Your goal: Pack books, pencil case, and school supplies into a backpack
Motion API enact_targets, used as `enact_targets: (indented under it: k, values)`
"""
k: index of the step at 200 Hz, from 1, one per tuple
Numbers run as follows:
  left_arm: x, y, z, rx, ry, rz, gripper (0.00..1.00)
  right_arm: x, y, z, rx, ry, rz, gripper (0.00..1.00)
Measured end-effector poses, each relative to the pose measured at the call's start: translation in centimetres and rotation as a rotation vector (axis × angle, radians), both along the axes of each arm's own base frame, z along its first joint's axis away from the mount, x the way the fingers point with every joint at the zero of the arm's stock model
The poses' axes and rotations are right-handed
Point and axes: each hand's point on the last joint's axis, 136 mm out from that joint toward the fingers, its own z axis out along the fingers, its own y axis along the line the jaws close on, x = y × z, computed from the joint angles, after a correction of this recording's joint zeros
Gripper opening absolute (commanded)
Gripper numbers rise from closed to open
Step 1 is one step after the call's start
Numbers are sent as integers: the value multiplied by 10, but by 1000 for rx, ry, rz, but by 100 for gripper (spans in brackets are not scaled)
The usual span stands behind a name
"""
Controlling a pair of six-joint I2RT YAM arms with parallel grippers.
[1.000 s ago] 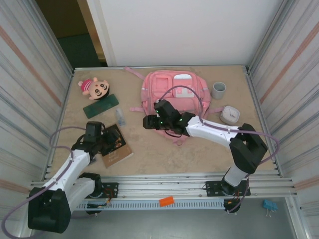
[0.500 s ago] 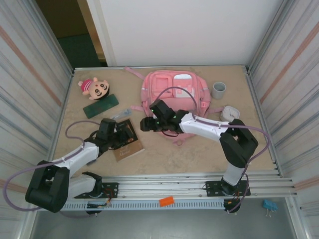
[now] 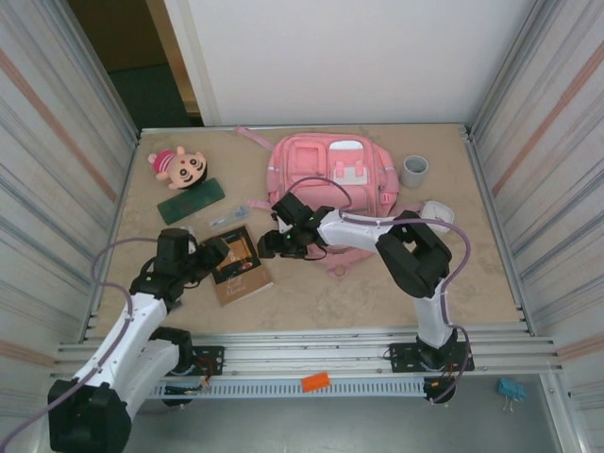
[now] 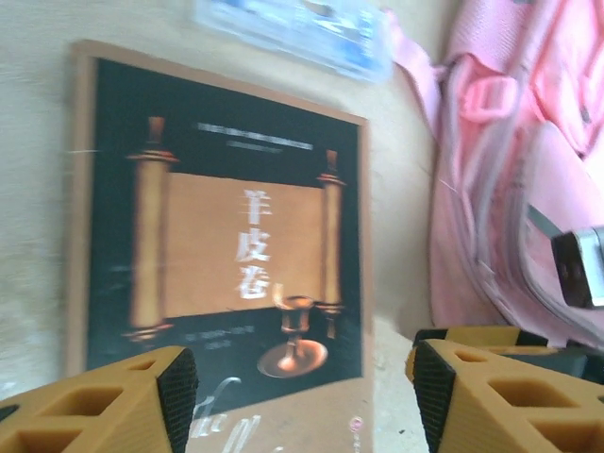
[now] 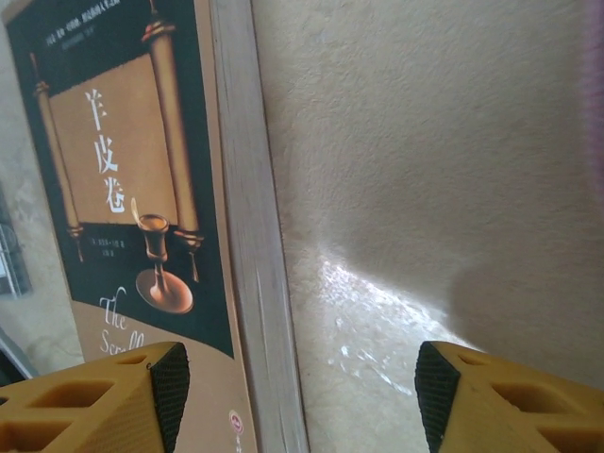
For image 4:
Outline clear plastic stationery pack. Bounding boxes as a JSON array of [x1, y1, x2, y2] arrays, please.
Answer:
[[193, 0, 395, 86]]

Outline pink backpack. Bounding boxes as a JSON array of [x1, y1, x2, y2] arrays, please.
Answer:
[[384, 0, 604, 360]]

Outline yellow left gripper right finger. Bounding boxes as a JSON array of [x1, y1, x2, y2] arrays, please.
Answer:
[[405, 338, 604, 453]]

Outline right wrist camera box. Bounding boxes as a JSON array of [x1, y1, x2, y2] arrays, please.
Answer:
[[527, 203, 604, 310]]

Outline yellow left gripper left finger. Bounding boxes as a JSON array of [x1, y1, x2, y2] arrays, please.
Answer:
[[0, 345, 198, 453]]

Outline brown book with scroll cover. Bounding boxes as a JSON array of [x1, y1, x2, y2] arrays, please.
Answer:
[[65, 40, 378, 453]]

